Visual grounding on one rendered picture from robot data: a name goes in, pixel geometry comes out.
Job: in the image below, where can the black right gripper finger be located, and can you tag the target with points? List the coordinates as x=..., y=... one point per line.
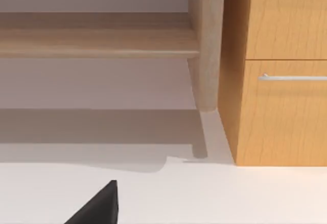
x=102, y=206

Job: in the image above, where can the orange wooden cupboard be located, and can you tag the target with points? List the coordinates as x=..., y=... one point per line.
x=230, y=80

